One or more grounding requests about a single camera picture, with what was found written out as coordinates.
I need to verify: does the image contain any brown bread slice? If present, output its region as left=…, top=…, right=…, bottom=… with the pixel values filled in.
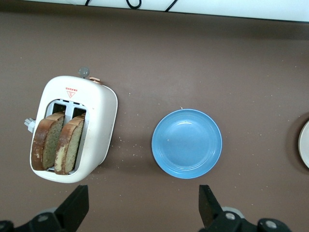
left=30, top=111, right=66, bottom=171
left=54, top=112, right=87, bottom=175

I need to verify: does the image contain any beige plate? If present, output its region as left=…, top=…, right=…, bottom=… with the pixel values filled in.
left=298, top=120, right=309, bottom=169

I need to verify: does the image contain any blue plate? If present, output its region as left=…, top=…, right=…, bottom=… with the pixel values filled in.
left=151, top=108, right=223, bottom=179

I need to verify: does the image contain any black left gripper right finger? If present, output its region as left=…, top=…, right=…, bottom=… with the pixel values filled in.
left=199, top=185, right=290, bottom=232

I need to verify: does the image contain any white two-slot toaster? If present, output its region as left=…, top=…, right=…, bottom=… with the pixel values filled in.
left=23, top=67, right=119, bottom=184

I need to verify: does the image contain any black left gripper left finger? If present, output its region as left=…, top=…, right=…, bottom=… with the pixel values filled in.
left=0, top=185, right=89, bottom=232

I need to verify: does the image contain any looped thin black cable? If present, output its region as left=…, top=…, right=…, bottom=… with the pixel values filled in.
left=125, top=0, right=143, bottom=9

